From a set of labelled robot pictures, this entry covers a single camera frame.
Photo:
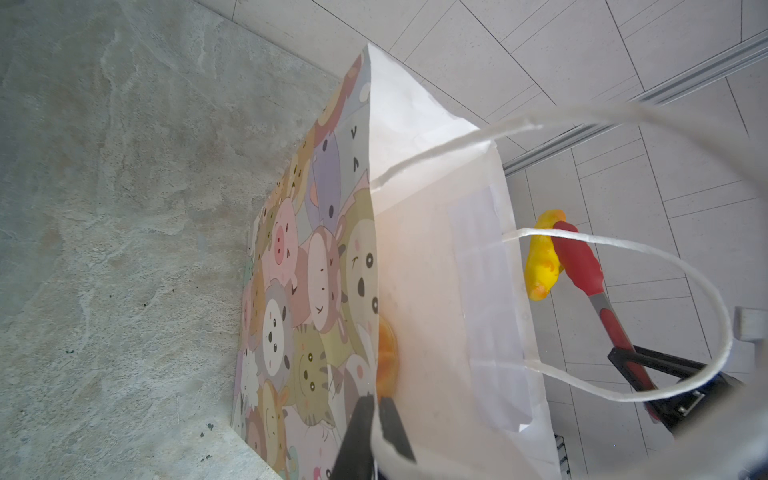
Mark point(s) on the red steel kitchen tongs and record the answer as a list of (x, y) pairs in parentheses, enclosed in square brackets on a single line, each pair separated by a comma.
[(584, 270)]

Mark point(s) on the yellow orange cone bread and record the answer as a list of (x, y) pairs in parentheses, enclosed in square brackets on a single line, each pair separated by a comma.
[(542, 269)]

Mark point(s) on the aluminium right corner profile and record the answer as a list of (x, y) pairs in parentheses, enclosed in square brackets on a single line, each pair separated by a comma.
[(720, 66)]

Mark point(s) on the white cartoon animal paper bag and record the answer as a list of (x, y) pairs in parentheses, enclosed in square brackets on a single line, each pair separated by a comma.
[(394, 207)]

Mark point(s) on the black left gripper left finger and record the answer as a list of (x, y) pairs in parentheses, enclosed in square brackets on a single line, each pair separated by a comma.
[(355, 460)]

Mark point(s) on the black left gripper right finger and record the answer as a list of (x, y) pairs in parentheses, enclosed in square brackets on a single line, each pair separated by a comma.
[(393, 430)]

